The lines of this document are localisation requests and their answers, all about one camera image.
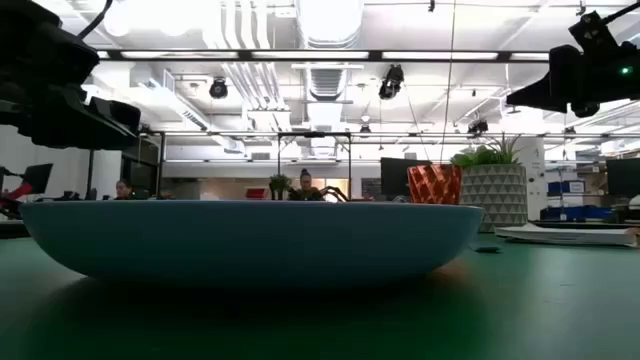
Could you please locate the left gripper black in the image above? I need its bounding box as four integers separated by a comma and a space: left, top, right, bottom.
0, 0, 142, 151

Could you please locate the black ceiling spotlight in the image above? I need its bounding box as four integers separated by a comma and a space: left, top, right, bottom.
208, 76, 230, 100
377, 63, 406, 101

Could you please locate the green succulent plant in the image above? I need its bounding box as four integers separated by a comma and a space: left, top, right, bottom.
449, 132, 524, 168

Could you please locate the black metal stand frame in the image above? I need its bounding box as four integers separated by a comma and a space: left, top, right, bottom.
276, 130, 353, 202

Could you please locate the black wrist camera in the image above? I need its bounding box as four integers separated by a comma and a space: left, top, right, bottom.
567, 9, 640, 51

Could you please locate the grey triangle-pattern plant pot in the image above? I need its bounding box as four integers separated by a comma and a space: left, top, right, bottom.
458, 163, 529, 234

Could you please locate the green table mat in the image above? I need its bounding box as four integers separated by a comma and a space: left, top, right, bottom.
0, 231, 640, 360

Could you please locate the black computer monitor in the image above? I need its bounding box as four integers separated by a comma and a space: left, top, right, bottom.
606, 157, 640, 198
379, 157, 432, 199
21, 162, 54, 196

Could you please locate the overhead light bar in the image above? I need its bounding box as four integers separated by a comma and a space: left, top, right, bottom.
96, 48, 551, 64

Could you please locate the small dark potted plant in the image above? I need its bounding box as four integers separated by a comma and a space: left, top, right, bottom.
268, 173, 293, 201

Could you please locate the red faceted cup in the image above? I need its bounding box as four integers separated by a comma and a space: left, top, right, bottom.
406, 163, 464, 206

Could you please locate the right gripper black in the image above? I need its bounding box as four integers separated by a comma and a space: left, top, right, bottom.
506, 43, 640, 119

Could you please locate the person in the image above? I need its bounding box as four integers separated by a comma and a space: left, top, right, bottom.
113, 178, 134, 201
288, 168, 326, 202

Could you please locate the light blue plate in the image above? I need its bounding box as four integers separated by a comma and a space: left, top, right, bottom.
19, 199, 485, 292

